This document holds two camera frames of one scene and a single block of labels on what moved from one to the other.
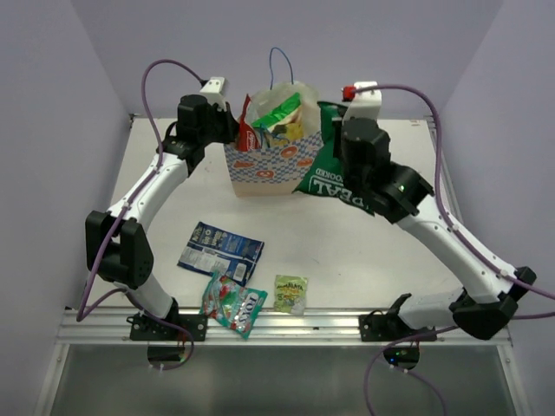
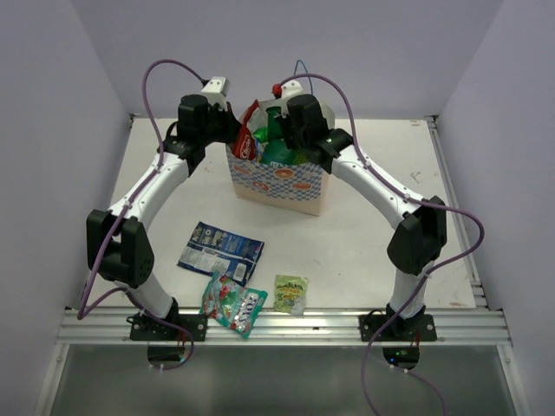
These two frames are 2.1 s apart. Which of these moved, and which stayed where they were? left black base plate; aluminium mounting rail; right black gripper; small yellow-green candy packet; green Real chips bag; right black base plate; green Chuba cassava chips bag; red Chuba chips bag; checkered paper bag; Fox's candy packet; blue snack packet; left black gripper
Moved: red Chuba chips bag; right black gripper; green Real chips bag; checkered paper bag; green Chuba cassava chips bag
Stayed: aluminium mounting rail; right black base plate; left black gripper; Fox's candy packet; left black base plate; blue snack packet; small yellow-green candy packet
